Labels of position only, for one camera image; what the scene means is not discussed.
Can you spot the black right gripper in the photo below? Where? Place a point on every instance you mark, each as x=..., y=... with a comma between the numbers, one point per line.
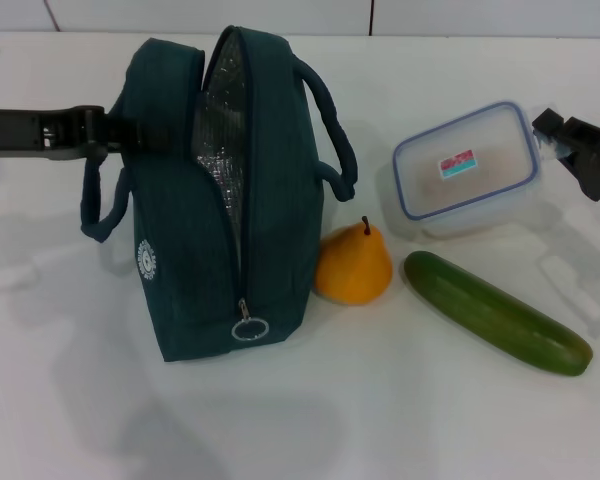
x=597, y=155

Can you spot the green cucumber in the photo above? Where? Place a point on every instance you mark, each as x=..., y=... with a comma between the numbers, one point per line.
x=495, y=315

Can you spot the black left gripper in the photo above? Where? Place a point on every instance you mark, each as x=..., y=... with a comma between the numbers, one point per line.
x=10, y=130

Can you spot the orange yellow pear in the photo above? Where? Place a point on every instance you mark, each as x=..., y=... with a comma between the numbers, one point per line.
x=352, y=275

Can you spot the dark teal insulated lunch bag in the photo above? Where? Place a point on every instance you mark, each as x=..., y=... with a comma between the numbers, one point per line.
x=280, y=200

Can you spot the clear container with blue-rimmed lid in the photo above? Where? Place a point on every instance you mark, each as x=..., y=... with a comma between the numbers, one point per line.
x=430, y=175

